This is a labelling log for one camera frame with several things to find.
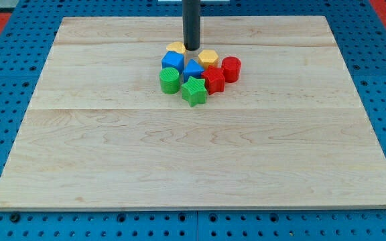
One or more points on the yellow heart block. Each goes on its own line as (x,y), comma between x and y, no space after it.
(177,47)

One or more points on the blue cube block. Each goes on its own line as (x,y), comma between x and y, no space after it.
(173,60)

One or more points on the green star block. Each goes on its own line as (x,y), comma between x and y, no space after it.
(194,91)

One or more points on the red star block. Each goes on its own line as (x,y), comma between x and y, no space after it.
(214,79)

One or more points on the green cylinder block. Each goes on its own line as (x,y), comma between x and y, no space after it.
(169,80)

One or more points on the blue triangle block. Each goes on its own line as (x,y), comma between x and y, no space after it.
(192,69)

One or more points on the yellow hexagon block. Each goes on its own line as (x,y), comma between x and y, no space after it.
(208,58)

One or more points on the red cylinder block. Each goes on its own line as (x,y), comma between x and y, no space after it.
(231,67)

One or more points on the light wooden board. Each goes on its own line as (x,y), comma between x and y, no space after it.
(100,135)

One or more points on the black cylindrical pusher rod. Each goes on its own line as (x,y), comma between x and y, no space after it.
(191,24)

